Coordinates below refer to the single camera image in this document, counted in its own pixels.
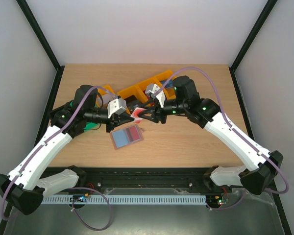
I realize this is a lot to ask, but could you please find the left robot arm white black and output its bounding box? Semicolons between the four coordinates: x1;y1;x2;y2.
0;85;134;215

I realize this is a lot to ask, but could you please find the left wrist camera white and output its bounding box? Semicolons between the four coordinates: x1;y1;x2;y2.
107;97;127;118

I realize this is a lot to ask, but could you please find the yellow triple bin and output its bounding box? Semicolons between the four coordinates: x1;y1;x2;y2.
117;70;173;103

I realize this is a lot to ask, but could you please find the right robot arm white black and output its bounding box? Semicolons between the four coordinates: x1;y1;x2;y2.
138;76;283;195

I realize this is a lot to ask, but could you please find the black bin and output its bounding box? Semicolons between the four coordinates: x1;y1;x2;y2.
49;105;71;123

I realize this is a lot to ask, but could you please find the right black frame post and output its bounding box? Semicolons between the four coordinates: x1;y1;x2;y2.
230;0;279;71

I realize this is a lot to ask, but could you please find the left black frame post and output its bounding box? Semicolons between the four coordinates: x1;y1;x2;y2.
15;0;62;71

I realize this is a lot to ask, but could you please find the green bin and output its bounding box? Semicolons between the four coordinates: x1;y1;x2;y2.
68;100;103;131

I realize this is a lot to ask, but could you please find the yellow bin single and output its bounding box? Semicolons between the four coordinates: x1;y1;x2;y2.
96;84;114;108

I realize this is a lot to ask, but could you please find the blue card stack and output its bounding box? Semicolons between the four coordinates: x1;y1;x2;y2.
160;80;173;89

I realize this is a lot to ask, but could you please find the red circle white card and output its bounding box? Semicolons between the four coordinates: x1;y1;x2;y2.
130;107;145;124

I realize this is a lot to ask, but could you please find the black card stack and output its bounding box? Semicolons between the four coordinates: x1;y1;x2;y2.
126;100;144;114

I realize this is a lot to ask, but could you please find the light blue cable duct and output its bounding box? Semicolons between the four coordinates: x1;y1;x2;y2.
42;195;206;205

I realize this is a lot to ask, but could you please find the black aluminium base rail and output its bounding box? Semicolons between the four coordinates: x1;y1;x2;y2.
39;167;275;194

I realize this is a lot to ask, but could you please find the black frame post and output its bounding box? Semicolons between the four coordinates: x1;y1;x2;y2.
15;0;62;71
230;0;279;71

